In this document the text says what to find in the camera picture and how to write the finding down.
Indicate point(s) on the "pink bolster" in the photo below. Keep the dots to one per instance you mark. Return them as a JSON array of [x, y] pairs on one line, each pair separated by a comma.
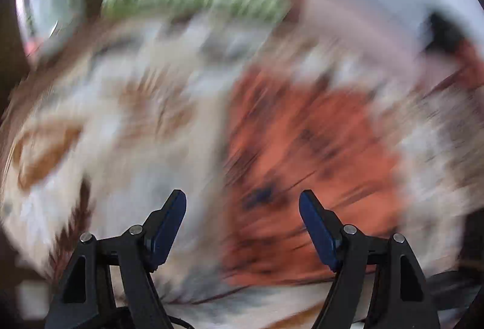
[[340, 22]]

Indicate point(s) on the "orange floral shirt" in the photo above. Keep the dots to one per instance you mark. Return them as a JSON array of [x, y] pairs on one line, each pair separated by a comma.
[[302, 147]]

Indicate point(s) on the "leaf print blanket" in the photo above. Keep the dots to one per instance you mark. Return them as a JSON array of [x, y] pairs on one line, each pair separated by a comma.
[[113, 147]]

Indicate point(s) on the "black fur garment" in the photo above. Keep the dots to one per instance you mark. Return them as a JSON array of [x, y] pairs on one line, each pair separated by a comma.
[[444, 32]]

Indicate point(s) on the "orange cloth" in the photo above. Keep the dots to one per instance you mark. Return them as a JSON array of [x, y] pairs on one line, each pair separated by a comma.
[[470, 62]]

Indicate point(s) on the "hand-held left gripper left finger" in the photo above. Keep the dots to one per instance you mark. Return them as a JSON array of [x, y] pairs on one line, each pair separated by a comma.
[[166, 230]]

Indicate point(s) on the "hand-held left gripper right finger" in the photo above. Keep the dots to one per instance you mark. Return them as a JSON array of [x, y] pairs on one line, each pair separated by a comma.
[[319, 230]]

